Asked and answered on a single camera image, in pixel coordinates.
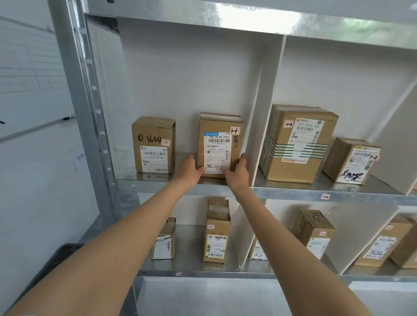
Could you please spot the white divider panel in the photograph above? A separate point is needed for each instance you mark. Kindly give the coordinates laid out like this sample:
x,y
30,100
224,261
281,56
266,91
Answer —
x,y
267,97
242,228
355,228
394,130

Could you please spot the person's right thumb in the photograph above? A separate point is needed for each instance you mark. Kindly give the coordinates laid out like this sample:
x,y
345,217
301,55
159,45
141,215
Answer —
x,y
228,172

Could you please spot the person's left hand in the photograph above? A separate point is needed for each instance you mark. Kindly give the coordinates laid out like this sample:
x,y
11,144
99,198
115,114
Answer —
x,y
189,174

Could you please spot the person's right forearm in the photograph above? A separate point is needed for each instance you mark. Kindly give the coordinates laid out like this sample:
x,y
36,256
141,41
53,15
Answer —
x,y
286,257

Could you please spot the person's left thumb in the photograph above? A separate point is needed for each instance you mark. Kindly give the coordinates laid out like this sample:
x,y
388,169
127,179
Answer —
x,y
201,170

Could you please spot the person's left forearm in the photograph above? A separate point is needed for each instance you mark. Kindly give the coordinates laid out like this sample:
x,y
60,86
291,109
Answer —
x,y
107,254

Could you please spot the plain brown cardboard box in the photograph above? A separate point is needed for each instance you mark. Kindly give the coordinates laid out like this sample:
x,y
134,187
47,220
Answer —
x,y
407,250

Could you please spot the cardboard box with black handwriting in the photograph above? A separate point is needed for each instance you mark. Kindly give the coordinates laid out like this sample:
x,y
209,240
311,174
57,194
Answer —
x,y
153,146

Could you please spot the white paper note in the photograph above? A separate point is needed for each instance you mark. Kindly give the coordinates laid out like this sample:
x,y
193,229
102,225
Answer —
x,y
79,162

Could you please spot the cardboard box with white label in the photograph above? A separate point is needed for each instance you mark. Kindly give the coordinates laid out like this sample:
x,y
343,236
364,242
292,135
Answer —
x,y
314,232
257,252

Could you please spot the large cardboard box green tape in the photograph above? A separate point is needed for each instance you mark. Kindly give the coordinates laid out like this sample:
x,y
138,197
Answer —
x,y
296,146

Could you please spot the person's right hand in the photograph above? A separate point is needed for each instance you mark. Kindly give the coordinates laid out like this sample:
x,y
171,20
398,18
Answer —
x,y
240,179

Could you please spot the small torn cardboard box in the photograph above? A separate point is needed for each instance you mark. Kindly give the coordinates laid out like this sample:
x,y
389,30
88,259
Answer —
x,y
164,242

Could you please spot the small tilted cardboard box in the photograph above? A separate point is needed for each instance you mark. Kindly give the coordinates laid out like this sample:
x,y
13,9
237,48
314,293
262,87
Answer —
x,y
351,159

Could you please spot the tall narrow cardboard box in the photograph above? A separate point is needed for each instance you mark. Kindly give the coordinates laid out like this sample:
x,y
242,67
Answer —
x,y
216,234

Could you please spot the metal shelving rack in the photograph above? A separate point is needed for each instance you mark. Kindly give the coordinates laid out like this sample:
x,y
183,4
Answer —
x,y
94,130

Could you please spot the cardboard box with blue-topped label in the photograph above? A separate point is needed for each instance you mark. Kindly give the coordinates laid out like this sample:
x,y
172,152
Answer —
x,y
218,136

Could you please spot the flat cardboard box handwritten label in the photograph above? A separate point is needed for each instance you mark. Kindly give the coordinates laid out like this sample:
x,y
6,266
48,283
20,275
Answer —
x,y
378,244

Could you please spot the whiteboard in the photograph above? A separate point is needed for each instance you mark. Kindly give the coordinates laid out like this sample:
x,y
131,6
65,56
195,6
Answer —
x,y
29,81

